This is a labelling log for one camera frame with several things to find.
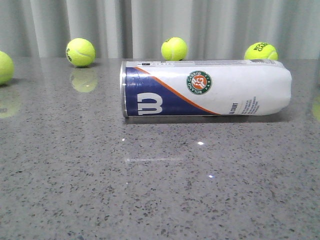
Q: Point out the white blue tennis ball can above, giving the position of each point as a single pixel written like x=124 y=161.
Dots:
x=256 y=87

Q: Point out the yellow tennis ball centre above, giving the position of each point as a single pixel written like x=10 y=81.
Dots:
x=174 y=49

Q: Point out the yellow tennis ball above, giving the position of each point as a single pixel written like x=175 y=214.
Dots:
x=6 y=68
x=174 y=49
x=80 y=52

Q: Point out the yellow tennis ball Roland Garros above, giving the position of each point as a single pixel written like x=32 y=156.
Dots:
x=261 y=50

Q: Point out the yellow tennis ball far left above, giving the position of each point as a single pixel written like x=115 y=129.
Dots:
x=6 y=68

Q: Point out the grey pleated curtain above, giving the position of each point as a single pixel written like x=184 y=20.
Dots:
x=212 y=29

